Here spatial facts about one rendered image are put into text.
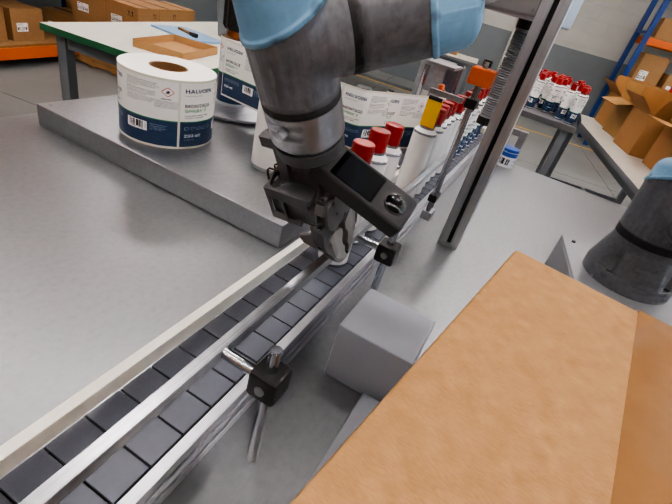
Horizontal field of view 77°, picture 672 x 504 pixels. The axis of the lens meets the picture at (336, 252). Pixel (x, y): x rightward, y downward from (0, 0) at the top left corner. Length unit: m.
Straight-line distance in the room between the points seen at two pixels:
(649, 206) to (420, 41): 0.58
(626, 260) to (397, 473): 0.75
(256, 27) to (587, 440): 0.32
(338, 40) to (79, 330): 0.47
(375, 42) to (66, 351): 0.48
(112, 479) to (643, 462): 0.38
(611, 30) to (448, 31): 8.33
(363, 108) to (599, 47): 7.73
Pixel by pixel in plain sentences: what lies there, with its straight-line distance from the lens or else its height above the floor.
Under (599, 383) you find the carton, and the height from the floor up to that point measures 1.12.
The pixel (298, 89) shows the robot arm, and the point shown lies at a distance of 0.37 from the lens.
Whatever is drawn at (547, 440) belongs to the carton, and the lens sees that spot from 0.23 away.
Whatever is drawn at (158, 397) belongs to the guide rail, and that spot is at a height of 0.96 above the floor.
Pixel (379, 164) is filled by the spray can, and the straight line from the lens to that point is 0.70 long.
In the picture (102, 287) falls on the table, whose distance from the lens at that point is 0.69.
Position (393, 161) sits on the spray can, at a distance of 0.76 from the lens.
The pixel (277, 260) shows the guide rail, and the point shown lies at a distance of 0.62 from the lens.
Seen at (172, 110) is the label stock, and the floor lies 0.96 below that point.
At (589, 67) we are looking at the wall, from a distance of 8.69.
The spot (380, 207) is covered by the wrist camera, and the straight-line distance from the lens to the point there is 0.44.
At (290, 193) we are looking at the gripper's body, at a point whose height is 1.06.
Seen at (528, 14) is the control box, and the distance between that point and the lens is 0.90.
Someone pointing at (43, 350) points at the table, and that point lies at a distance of 0.62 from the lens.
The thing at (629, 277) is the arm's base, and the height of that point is 0.96.
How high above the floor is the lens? 1.27
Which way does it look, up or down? 32 degrees down
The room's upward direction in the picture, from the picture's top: 16 degrees clockwise
